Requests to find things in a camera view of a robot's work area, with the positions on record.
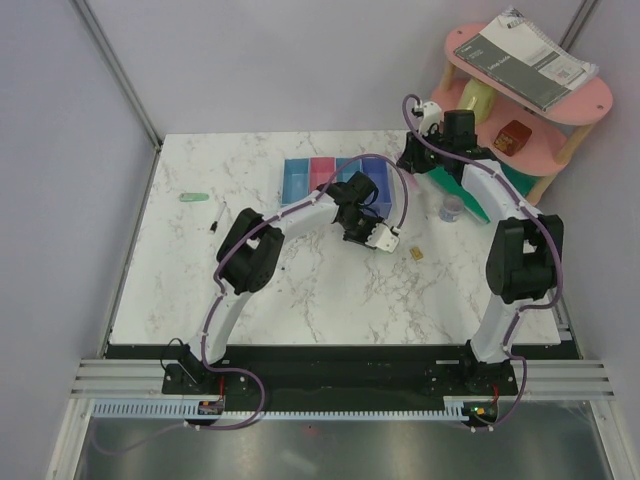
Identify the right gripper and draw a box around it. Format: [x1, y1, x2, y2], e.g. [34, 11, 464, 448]
[396, 126, 450, 175]

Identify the purple drawer box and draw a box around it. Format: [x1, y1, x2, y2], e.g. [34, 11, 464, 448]
[361, 157, 394, 218]

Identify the teal blue drawer box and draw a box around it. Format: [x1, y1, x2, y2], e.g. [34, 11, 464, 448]
[335, 157, 361, 183]

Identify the pink drawer box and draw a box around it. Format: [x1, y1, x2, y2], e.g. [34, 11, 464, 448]
[309, 157, 335, 191]

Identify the light blue drawer box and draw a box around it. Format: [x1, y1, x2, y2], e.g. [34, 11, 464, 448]
[280, 158, 310, 206]

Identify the pink highlighter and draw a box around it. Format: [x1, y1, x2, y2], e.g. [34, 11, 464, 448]
[403, 172, 421, 197]

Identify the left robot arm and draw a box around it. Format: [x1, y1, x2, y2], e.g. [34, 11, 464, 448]
[178, 172, 401, 393]

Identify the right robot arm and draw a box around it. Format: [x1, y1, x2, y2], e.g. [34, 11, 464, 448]
[398, 101, 564, 394]

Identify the jar of rubber bands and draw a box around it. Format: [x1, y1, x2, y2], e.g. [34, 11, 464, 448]
[439, 194, 465, 223]

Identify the small yellow eraser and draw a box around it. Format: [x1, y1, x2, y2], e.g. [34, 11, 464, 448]
[410, 247, 423, 260]

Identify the red brown cube box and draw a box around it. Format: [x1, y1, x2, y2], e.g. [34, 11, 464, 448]
[493, 120, 532, 157]

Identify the pink three-tier shelf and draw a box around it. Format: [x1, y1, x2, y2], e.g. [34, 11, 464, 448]
[431, 23, 613, 205]

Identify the green folder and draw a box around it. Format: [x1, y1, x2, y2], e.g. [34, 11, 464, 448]
[427, 161, 538, 223]

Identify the grey setup guide booklet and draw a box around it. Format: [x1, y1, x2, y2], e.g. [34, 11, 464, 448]
[455, 7, 599, 111]

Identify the small green highlighter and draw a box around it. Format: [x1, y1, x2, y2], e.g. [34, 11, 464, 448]
[179, 192, 209, 203]

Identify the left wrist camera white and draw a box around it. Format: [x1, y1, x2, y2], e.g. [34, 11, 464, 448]
[369, 223, 399, 253]

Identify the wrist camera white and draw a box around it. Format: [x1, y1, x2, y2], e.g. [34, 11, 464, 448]
[411, 100, 442, 136]
[369, 223, 399, 253]

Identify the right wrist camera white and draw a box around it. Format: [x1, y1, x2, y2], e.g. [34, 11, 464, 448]
[411, 100, 442, 136]

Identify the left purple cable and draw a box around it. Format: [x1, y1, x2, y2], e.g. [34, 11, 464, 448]
[89, 153, 412, 456]

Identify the purple cable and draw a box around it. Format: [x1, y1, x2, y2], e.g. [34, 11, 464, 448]
[89, 153, 412, 456]
[401, 93, 566, 432]

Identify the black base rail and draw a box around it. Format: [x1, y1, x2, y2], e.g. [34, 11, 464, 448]
[106, 341, 579, 412]

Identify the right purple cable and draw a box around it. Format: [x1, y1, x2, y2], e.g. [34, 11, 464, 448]
[401, 93, 566, 432]

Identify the white cable duct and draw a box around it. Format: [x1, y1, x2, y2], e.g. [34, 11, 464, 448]
[91, 399, 471, 422]

